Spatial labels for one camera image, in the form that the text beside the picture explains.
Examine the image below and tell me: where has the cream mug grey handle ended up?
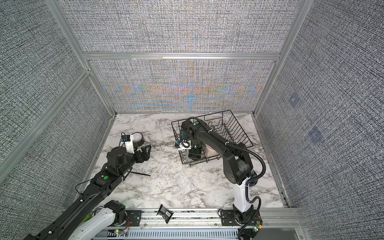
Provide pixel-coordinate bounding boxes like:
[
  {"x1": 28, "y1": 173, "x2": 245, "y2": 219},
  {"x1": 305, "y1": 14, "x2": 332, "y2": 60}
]
[{"x1": 180, "y1": 150, "x2": 190, "y2": 164}]

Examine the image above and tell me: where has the pink ceramic mug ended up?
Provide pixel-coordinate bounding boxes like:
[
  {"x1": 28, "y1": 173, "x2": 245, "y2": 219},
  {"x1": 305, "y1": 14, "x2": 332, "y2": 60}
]
[{"x1": 204, "y1": 144, "x2": 220, "y2": 158}]

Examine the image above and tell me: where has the teal mug white inside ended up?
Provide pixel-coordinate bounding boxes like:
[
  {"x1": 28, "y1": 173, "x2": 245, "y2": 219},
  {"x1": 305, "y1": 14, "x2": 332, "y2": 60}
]
[{"x1": 180, "y1": 131, "x2": 188, "y2": 141}]

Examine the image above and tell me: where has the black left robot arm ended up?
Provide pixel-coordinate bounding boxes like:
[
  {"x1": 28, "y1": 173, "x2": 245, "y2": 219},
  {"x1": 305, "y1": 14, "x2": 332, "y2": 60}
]
[{"x1": 25, "y1": 145, "x2": 152, "y2": 240}]

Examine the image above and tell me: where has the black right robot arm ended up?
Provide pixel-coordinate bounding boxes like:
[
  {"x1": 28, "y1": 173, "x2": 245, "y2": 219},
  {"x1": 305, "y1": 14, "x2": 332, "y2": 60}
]
[{"x1": 181, "y1": 118, "x2": 260, "y2": 225}]

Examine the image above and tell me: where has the black tape roll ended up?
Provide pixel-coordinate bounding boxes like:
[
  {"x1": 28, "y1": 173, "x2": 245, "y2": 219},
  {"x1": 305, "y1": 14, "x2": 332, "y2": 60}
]
[{"x1": 131, "y1": 132, "x2": 145, "y2": 148}]

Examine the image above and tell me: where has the black measuring spoon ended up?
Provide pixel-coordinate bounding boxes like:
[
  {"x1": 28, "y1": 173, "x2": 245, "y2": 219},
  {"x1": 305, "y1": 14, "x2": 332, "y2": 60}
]
[{"x1": 131, "y1": 172, "x2": 151, "y2": 177}]

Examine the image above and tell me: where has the small black packet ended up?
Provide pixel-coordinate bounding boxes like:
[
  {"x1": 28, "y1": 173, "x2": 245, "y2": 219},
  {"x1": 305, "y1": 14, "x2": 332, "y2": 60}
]
[{"x1": 157, "y1": 204, "x2": 174, "y2": 224}]

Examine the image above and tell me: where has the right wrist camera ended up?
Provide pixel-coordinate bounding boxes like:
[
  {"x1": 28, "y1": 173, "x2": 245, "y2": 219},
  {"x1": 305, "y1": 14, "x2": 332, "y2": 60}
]
[{"x1": 175, "y1": 140, "x2": 192, "y2": 151}]

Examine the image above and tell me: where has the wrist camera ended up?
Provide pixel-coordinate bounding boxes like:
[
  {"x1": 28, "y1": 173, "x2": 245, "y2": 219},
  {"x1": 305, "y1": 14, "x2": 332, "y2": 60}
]
[
  {"x1": 121, "y1": 134, "x2": 135, "y2": 154},
  {"x1": 175, "y1": 140, "x2": 192, "y2": 151}
]

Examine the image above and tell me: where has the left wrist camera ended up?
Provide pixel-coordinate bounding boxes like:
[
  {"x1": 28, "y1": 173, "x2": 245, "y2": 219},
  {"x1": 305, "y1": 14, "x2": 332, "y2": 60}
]
[{"x1": 121, "y1": 134, "x2": 135, "y2": 154}]

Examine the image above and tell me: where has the black wire dish rack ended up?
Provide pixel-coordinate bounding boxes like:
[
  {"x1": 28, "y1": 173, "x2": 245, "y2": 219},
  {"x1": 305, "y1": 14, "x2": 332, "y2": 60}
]
[{"x1": 171, "y1": 110, "x2": 253, "y2": 166}]

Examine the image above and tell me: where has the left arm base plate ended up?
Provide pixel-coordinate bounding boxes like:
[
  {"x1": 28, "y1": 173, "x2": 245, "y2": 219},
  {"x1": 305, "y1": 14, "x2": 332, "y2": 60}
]
[{"x1": 110, "y1": 210, "x2": 143, "y2": 227}]

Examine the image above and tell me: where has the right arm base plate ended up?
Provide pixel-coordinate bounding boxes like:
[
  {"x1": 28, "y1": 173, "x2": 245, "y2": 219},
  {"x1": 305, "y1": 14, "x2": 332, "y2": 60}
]
[{"x1": 218, "y1": 209, "x2": 252, "y2": 227}]

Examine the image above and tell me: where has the aluminium front rail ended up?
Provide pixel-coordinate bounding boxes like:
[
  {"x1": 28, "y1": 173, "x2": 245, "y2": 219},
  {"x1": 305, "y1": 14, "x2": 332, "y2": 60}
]
[{"x1": 53, "y1": 207, "x2": 307, "y2": 240}]

